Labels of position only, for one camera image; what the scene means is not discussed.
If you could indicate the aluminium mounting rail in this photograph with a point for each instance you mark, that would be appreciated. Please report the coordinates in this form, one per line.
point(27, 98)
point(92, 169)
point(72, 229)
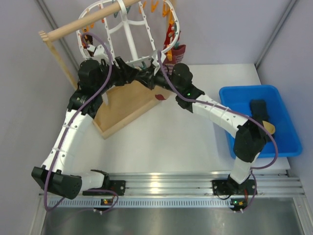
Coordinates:
point(183, 191)

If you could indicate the blue plastic bin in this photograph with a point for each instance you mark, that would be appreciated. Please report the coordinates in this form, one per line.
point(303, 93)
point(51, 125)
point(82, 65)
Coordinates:
point(239, 98)

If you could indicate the orange clothes peg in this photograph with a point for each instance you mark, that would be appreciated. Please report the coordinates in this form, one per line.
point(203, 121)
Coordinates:
point(154, 5)

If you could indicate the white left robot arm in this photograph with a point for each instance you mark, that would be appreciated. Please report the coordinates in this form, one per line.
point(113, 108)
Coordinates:
point(94, 79)

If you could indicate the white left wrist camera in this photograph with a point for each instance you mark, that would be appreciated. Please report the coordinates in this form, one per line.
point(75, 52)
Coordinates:
point(98, 52)

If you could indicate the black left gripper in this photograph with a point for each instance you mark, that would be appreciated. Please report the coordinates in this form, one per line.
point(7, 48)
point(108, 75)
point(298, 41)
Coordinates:
point(125, 74)

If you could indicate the wooden hanger stand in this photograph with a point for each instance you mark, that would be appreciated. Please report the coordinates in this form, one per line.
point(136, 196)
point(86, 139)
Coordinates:
point(123, 104)

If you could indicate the teal clothes peg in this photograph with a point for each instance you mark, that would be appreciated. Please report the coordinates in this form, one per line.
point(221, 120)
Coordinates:
point(143, 66)

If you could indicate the dark navy sock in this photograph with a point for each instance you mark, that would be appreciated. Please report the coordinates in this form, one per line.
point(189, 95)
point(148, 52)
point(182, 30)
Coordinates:
point(259, 111)

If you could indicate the white round clip hanger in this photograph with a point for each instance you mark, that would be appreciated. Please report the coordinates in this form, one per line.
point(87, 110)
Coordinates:
point(167, 11)

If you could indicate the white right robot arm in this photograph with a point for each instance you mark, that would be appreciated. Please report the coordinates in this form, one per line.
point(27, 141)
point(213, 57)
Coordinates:
point(250, 133)

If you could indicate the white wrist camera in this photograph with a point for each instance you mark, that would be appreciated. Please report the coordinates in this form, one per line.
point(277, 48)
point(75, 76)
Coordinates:
point(98, 52)
point(155, 62)

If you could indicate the red christmas sock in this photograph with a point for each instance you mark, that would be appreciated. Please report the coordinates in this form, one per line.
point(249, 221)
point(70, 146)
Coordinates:
point(170, 34)

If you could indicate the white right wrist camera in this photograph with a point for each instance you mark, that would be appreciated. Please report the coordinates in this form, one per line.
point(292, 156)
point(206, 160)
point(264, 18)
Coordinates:
point(155, 62)

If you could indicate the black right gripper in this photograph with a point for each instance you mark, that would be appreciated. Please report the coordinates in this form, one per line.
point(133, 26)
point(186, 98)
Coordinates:
point(147, 79)

